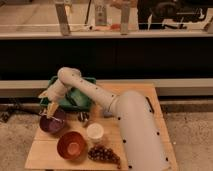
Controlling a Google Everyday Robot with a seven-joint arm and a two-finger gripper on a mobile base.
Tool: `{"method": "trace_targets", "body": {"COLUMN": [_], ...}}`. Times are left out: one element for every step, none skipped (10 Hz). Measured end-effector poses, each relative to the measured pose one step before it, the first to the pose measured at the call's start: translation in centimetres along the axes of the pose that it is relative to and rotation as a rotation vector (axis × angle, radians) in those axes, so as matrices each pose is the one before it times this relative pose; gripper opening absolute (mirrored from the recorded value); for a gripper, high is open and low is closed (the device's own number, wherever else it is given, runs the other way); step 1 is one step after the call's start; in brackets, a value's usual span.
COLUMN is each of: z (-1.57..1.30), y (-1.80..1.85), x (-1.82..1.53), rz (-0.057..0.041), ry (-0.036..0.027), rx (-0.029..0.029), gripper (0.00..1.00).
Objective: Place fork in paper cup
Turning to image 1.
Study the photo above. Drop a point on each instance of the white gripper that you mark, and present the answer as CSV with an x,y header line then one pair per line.
x,y
54,93

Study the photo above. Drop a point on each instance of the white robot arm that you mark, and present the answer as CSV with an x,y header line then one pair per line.
x,y
144,147

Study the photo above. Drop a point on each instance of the small dark metal cup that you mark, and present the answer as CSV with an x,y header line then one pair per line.
x,y
83,118

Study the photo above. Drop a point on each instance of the white paper cup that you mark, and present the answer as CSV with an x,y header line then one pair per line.
x,y
95,132

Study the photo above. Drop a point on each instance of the purple bowl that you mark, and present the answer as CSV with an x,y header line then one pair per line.
x,y
54,124

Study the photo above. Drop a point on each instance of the green plastic tray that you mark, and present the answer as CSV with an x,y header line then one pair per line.
x,y
74,99

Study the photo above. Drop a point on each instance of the orange copper bowl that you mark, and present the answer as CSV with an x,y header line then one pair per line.
x,y
71,145

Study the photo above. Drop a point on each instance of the wooden board table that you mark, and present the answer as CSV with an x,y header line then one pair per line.
x,y
43,152

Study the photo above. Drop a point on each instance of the bunch of dark grapes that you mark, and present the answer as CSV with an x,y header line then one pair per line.
x,y
100,153

